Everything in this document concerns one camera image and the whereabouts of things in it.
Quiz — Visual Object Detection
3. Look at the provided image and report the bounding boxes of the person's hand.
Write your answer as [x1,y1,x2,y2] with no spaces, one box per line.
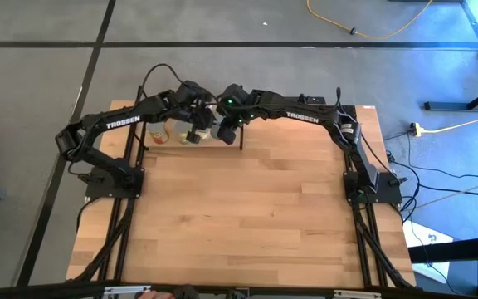
[136,290,169,299]

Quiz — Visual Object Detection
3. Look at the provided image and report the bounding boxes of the yellow hanging power cord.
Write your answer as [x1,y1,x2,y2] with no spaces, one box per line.
[409,110,478,137]

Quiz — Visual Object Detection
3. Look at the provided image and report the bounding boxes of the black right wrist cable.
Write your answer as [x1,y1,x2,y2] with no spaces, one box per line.
[334,86,393,175]

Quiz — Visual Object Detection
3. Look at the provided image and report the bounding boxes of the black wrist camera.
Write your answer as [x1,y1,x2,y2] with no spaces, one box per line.
[215,121,239,146]
[175,80,207,105]

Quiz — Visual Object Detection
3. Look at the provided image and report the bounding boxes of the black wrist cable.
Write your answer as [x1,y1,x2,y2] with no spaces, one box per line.
[139,62,190,100]
[334,86,393,175]

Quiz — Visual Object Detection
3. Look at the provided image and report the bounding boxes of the black floor beam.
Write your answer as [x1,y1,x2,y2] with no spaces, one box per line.
[407,234,478,265]

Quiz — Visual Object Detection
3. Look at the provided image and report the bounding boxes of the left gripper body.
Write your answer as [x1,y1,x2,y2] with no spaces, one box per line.
[179,100,218,131]

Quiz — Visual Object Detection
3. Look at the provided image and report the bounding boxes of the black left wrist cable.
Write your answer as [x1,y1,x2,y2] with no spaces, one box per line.
[139,62,190,100]

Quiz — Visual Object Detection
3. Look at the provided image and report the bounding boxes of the black floor cable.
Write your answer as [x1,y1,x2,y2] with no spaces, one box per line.
[382,131,478,225]

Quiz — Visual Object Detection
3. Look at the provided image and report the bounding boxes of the red yellow pineapple can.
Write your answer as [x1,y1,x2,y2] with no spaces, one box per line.
[148,121,169,145]

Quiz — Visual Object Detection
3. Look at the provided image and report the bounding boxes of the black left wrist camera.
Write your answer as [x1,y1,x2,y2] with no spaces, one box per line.
[175,80,207,105]

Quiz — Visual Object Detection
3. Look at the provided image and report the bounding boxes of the white floor sheet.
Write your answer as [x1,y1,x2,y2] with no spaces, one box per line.
[402,218,455,284]

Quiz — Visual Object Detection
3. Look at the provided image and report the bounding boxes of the black aluminium frame rails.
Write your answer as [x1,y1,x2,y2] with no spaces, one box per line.
[341,105,415,290]
[66,108,147,288]

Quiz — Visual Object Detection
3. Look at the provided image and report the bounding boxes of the beige cord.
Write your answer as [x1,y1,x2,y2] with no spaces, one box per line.
[412,174,478,208]

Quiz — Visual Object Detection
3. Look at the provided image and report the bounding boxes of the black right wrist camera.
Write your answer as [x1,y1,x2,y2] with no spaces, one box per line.
[215,121,239,146]

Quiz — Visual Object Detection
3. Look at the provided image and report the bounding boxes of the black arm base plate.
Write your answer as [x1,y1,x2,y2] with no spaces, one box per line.
[344,170,402,204]
[84,167,145,199]

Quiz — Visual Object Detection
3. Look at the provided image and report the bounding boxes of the black front beam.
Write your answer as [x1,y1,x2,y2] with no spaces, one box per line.
[0,278,478,299]

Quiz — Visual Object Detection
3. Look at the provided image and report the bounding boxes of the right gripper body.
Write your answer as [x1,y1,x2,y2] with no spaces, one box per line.
[215,83,266,126]

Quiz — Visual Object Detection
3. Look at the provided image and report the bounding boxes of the light green fruit can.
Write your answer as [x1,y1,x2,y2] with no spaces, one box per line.
[172,120,190,145]

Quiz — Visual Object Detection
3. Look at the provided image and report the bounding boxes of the yellow floor cable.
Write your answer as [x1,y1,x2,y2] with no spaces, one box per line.
[305,0,434,41]

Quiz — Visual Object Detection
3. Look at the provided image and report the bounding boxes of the black metal floor stand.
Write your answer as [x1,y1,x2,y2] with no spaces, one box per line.
[423,0,478,112]

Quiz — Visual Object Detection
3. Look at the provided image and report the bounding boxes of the silver metal bracket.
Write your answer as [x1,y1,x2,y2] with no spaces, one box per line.
[103,285,152,296]
[333,289,382,299]

